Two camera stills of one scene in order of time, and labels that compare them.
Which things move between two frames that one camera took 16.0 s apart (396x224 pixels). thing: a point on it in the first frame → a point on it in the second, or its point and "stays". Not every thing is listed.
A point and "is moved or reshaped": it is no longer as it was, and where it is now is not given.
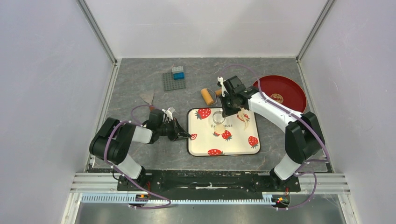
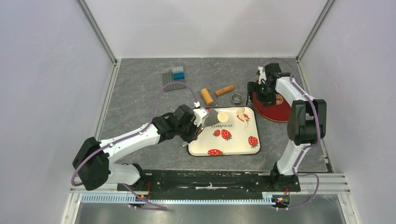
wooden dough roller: [209, 96] stays
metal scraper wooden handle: [148, 97] → [211, 118]
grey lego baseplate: [171, 84] stays
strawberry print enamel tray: [213, 135] stays
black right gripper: [227, 112] → [253, 87]
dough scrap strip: [240, 113] stays
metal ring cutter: [218, 118] is moved or reshaped
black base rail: [208, 184] stays
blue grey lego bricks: [178, 73] stays
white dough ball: [219, 129] → [222, 116]
